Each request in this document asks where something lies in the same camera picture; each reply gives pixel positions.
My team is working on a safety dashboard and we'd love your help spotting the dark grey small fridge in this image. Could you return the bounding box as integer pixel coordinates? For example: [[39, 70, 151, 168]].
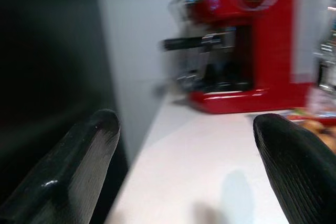
[[0, 0, 130, 209]]

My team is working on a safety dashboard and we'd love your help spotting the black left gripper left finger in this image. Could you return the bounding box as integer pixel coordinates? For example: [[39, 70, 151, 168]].
[[0, 109, 121, 224]]

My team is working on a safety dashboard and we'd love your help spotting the chrome kitchen appliance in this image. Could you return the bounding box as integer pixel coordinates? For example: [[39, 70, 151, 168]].
[[313, 5, 336, 94]]

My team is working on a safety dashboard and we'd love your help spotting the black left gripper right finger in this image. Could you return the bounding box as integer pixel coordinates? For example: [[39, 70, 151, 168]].
[[253, 113, 336, 224]]

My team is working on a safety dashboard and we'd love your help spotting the red espresso coffee machine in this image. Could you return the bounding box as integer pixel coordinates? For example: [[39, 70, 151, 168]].
[[159, 0, 313, 115]]

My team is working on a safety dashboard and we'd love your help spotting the red orange food package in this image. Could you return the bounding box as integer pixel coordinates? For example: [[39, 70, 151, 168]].
[[286, 107, 336, 144]]

